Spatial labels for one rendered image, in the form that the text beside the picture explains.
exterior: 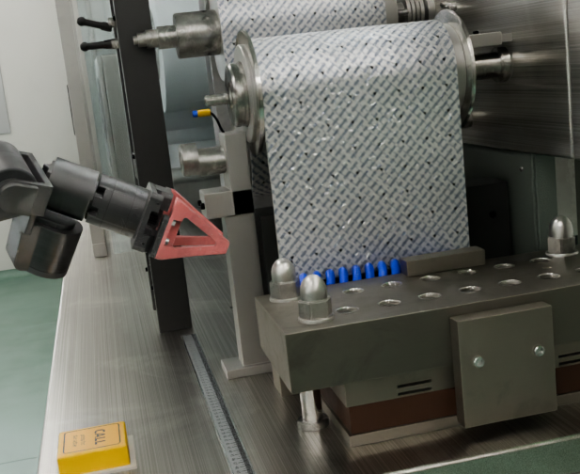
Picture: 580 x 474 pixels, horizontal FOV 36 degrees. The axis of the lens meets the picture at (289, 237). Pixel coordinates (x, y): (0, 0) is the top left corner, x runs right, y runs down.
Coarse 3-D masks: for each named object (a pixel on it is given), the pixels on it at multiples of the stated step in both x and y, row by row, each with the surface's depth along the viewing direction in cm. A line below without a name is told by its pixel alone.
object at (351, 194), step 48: (288, 144) 102; (336, 144) 103; (384, 144) 104; (432, 144) 105; (288, 192) 103; (336, 192) 104; (384, 192) 105; (432, 192) 106; (288, 240) 103; (336, 240) 105; (384, 240) 106; (432, 240) 107
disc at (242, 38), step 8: (240, 32) 104; (240, 40) 105; (248, 40) 101; (248, 48) 101; (248, 56) 101; (256, 56) 100; (256, 64) 99; (256, 72) 99; (256, 80) 99; (256, 88) 100; (256, 96) 100; (256, 136) 104; (248, 144) 110; (256, 144) 105; (256, 152) 106
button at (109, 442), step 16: (64, 432) 95; (80, 432) 94; (96, 432) 94; (112, 432) 93; (64, 448) 90; (80, 448) 90; (96, 448) 90; (112, 448) 89; (128, 448) 92; (64, 464) 89; (80, 464) 89; (96, 464) 89; (112, 464) 90; (128, 464) 90
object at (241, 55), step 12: (444, 24) 108; (456, 36) 106; (240, 48) 103; (456, 48) 105; (240, 60) 104; (456, 60) 105; (252, 72) 101; (252, 84) 100; (252, 96) 100; (252, 108) 101; (252, 120) 102; (252, 132) 103
